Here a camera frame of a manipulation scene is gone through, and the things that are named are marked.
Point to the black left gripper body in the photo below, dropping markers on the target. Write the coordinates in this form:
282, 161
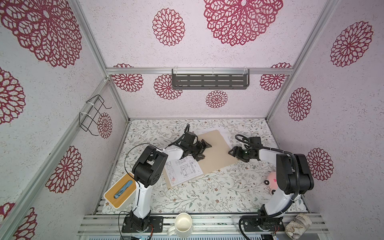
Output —
195, 150

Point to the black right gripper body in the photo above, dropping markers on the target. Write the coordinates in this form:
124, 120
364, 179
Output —
243, 155

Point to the beige manila folder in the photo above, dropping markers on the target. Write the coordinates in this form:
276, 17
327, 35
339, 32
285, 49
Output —
217, 156

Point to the white technical drawing sheet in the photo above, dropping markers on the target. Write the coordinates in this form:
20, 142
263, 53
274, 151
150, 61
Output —
177, 172

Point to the white printed text sheet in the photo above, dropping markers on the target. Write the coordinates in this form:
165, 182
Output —
228, 137

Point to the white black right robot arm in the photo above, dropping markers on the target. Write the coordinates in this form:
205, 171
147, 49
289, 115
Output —
294, 177

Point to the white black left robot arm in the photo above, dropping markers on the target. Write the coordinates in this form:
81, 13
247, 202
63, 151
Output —
150, 164

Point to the pink pig plush toy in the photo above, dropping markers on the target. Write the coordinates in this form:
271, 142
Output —
271, 182

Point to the white ceramic mug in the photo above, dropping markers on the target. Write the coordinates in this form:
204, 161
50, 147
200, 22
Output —
183, 226

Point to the white wooden-top tissue box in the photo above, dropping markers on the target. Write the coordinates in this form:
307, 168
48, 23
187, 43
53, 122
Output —
121, 194

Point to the marbled patterned cup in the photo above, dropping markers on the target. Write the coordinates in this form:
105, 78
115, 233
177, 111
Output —
298, 226

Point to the grey slotted wall shelf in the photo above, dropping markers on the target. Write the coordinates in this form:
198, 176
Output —
210, 81

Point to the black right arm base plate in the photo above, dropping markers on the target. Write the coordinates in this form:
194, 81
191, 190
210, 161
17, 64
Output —
263, 222

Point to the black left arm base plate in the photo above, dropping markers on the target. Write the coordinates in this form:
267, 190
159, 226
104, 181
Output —
149, 224

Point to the black wire wall rack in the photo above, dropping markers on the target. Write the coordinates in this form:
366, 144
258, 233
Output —
96, 121

